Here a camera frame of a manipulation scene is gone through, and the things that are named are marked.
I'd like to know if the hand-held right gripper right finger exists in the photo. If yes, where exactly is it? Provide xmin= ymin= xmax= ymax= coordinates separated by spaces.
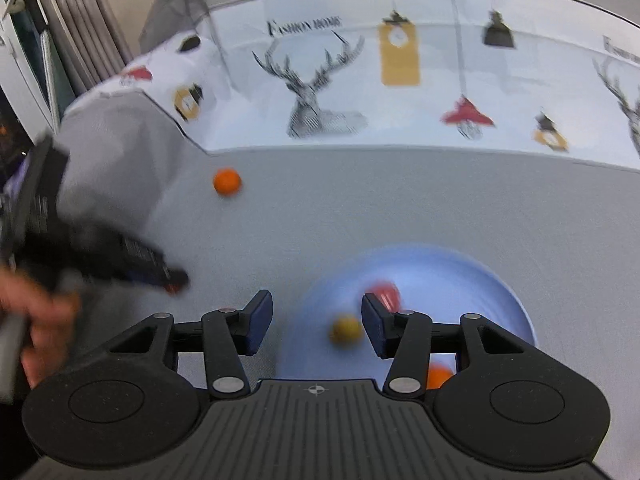
xmin=361 ymin=292 xmax=538 ymax=395

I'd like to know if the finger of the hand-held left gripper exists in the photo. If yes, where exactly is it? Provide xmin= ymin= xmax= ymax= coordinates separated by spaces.
xmin=150 ymin=255 xmax=191 ymax=294

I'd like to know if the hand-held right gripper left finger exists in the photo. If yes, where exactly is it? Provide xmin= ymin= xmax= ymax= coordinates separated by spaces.
xmin=107 ymin=289 xmax=275 ymax=398

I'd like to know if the yellow round fruit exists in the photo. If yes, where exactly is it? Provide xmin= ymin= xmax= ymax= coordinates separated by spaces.
xmin=329 ymin=314 xmax=362 ymax=347

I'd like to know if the bright red tomato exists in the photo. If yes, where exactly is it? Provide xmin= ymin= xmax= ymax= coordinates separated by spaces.
xmin=365 ymin=280 xmax=403 ymax=314

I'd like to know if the medium orange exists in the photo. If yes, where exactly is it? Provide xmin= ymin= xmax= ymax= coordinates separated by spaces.
xmin=425 ymin=364 xmax=456 ymax=391

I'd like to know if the blue plate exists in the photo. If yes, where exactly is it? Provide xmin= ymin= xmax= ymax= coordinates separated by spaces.
xmin=277 ymin=242 xmax=538 ymax=392

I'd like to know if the small orange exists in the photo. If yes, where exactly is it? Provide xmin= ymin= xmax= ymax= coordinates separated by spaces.
xmin=212 ymin=167 xmax=244 ymax=196

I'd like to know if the person's left hand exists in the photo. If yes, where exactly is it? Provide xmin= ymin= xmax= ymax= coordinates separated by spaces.
xmin=0 ymin=265 xmax=83 ymax=391

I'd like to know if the grey folded quilt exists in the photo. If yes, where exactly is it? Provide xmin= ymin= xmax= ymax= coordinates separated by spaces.
xmin=52 ymin=90 xmax=208 ymax=281

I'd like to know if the dark glass window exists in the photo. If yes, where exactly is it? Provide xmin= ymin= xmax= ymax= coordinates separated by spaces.
xmin=0 ymin=0 xmax=63 ymax=178

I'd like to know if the grey curtain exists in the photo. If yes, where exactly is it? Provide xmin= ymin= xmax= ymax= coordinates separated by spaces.
xmin=30 ymin=0 xmax=132 ymax=93

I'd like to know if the deer print blanket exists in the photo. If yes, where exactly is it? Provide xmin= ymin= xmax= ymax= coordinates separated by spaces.
xmin=107 ymin=0 xmax=640 ymax=171

